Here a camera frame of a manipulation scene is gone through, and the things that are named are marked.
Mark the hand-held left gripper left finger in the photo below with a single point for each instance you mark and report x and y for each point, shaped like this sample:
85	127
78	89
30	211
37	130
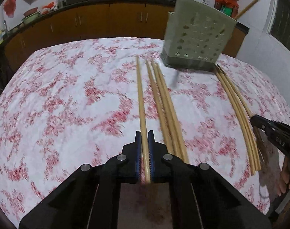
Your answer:
137	152

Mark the black kitchen countertop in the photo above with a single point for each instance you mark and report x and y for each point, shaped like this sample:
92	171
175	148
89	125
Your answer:
99	1

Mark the grey perforated utensil holder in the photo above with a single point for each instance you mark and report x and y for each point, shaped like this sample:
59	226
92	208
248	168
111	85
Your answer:
199	28

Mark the green pot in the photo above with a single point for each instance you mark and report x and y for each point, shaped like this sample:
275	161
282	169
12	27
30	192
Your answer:
31	19

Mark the window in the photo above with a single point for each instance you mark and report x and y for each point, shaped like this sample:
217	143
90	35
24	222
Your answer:
285	21

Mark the red bowl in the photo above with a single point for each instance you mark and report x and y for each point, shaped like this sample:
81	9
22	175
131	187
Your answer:
30	11

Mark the red floral tablecloth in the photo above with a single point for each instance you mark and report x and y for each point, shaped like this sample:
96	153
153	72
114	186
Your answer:
75	100

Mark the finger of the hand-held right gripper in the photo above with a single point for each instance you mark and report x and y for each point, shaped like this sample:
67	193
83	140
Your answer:
276	133

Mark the person's right hand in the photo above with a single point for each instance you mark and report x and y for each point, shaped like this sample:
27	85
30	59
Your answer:
287	174

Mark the wooden kitchen cabinets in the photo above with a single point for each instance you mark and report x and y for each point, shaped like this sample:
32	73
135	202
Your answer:
126	19

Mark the metal faucet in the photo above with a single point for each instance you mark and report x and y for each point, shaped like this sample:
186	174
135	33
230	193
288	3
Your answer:
4	26

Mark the red and white bag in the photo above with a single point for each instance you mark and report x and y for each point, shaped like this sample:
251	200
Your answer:
47	7

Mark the red plastic bag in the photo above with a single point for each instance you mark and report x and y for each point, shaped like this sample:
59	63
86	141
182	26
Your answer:
10	6

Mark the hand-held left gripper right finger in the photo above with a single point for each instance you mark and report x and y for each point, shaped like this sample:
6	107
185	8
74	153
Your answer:
151	152

